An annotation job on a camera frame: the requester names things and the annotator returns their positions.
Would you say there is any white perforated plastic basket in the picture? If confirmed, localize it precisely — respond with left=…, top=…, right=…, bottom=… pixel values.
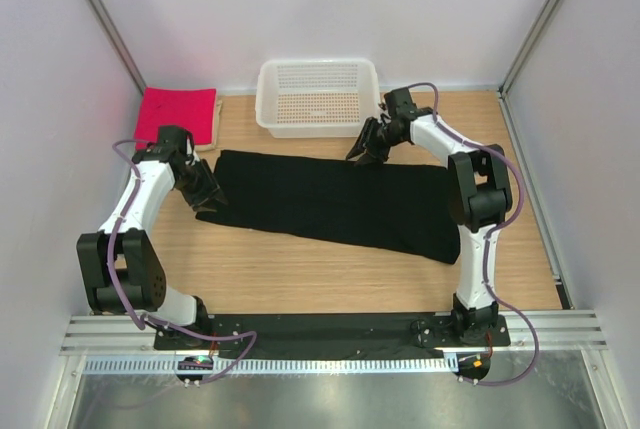
left=255, top=58, right=380, bottom=138

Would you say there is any folded beige t-shirt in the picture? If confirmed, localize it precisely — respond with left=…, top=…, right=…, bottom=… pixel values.
left=136, top=98, right=225, bottom=154

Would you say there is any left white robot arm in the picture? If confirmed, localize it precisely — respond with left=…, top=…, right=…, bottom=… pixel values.
left=76, top=125, right=227, bottom=338

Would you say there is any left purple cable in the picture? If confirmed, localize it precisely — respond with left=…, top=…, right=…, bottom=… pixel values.
left=110, top=138, right=259, bottom=383

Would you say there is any black t-shirt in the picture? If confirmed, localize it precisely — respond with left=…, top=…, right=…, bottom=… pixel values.
left=196, top=150, right=461, bottom=265

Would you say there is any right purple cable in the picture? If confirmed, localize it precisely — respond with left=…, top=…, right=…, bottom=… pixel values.
left=405, top=81, right=541, bottom=388

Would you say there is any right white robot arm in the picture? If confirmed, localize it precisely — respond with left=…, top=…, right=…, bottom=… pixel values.
left=346, top=83, right=514, bottom=343

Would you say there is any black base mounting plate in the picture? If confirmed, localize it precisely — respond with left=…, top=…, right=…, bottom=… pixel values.
left=152, top=312, right=512, bottom=361

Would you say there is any purple cable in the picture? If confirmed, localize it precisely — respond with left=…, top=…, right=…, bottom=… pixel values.
left=110, top=138, right=259, bottom=383
left=405, top=81, right=541, bottom=388

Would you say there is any folded pink t-shirt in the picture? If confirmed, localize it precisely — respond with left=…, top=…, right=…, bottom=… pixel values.
left=134, top=87, right=217, bottom=150

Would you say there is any white slotted cable duct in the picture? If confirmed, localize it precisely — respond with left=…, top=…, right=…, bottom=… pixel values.
left=84, top=354, right=458, bottom=376

